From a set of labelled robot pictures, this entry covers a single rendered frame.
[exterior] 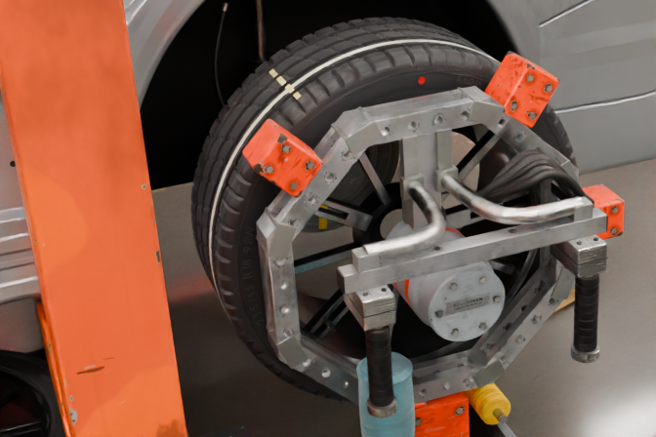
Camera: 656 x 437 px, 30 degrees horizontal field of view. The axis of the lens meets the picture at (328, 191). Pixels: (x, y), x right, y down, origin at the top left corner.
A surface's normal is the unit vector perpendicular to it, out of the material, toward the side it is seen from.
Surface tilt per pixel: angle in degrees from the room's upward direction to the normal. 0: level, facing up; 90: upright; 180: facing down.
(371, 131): 90
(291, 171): 90
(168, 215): 0
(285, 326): 90
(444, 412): 90
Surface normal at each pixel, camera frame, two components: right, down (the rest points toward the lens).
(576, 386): -0.07, -0.89
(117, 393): 0.33, 0.40
